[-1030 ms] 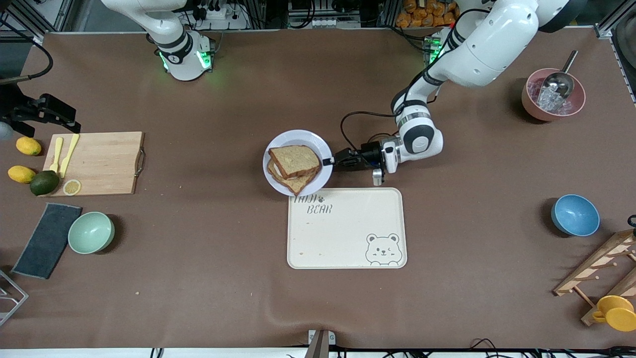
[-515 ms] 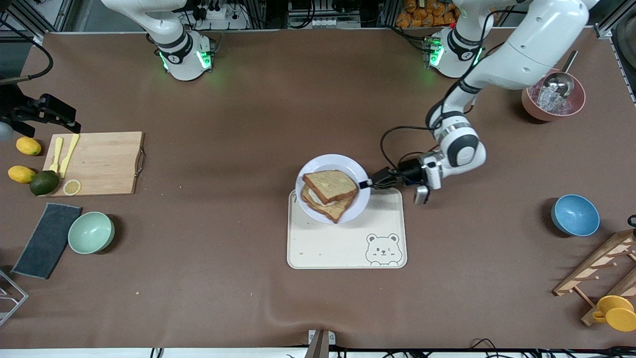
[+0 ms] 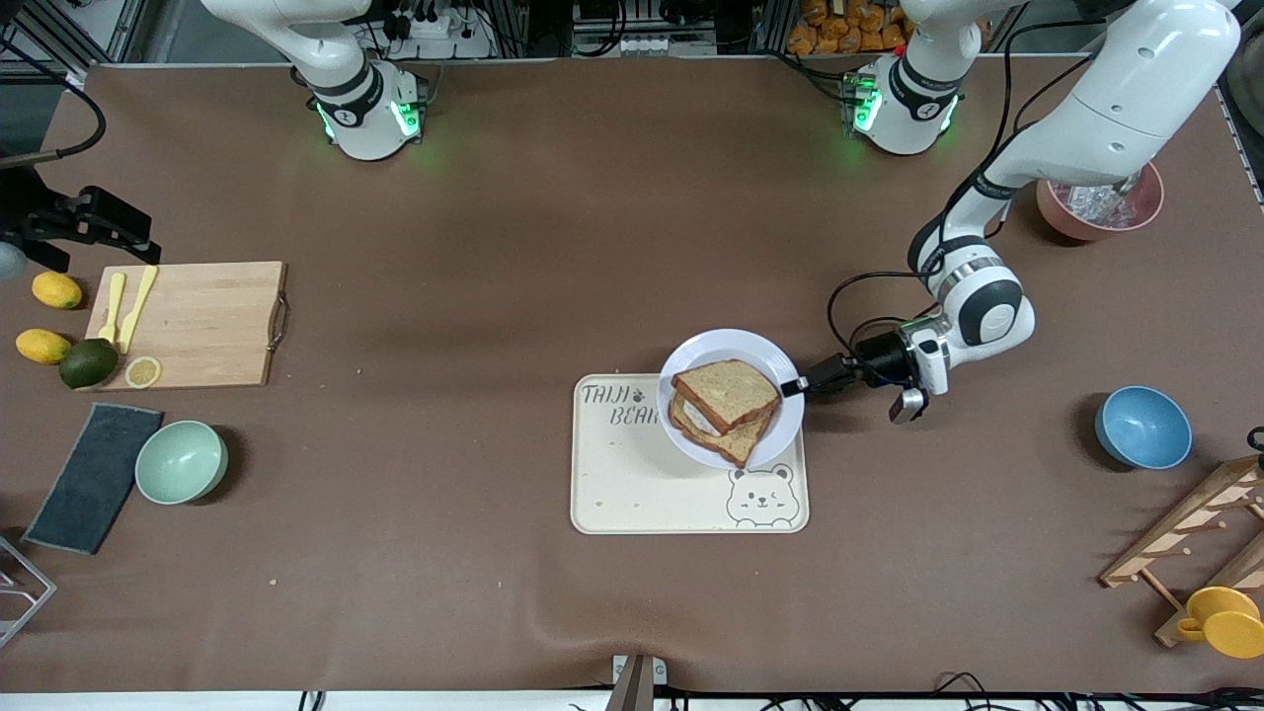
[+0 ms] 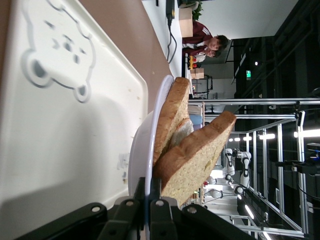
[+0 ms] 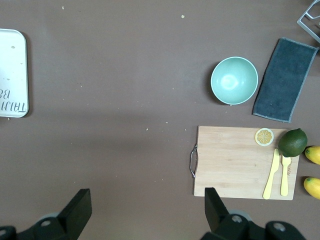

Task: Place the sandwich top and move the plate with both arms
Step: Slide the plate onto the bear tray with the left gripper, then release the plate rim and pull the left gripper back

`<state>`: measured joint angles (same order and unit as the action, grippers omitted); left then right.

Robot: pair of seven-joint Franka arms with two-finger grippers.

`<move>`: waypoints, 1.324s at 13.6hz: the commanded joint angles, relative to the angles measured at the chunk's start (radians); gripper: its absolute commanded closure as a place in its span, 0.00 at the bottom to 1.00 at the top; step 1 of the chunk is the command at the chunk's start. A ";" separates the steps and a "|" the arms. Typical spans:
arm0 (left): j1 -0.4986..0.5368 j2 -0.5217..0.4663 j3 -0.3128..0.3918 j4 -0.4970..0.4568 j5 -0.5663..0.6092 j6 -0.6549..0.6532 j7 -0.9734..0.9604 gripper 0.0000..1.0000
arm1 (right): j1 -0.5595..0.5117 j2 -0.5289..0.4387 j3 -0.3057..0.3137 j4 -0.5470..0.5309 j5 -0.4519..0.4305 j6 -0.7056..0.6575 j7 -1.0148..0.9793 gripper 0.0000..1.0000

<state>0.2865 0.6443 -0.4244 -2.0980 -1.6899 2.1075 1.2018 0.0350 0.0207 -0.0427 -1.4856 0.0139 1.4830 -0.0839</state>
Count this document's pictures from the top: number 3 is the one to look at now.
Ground plain brown bread slice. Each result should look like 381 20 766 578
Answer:
671 359 782 436

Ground white round plate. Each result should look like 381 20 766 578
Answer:
657 328 806 471

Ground yellow plastic fork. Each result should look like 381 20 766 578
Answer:
98 273 127 344

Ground yellow plastic knife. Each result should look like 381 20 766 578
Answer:
117 265 159 354

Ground yellow lemon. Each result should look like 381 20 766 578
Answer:
15 328 73 365
31 274 84 310

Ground toast with fried egg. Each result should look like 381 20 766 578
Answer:
667 395 776 469

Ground green avocado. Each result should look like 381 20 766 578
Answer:
58 338 119 390

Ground wooden cutting board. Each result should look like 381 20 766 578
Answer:
84 261 290 392

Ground cream bear print tray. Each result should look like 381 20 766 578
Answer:
570 371 811 535

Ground mint green bowl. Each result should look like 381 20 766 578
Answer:
134 420 229 506

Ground dark grey cloth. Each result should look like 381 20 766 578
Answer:
22 402 164 556

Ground clear ice cubes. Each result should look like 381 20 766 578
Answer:
1059 183 1135 224

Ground blue bowl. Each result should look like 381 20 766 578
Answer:
1094 385 1194 471

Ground pink bowl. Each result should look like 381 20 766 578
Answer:
1035 161 1166 243

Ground orange snack packs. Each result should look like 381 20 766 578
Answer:
787 0 914 55

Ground wooden cup rack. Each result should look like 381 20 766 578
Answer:
1098 454 1264 649

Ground white terminal strip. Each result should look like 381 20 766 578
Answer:
617 33 719 56

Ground white power strip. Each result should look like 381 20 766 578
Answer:
380 10 495 58

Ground yellow mug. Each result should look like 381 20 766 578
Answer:
1175 586 1264 660

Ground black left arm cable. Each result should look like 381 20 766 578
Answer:
826 20 1107 368

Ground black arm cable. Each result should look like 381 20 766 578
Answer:
0 38 108 171
826 20 1107 368

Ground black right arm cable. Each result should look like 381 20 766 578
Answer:
0 38 108 171

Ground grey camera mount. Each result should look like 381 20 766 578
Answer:
604 654 669 711

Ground metal wire rack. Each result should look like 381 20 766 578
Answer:
0 533 58 650

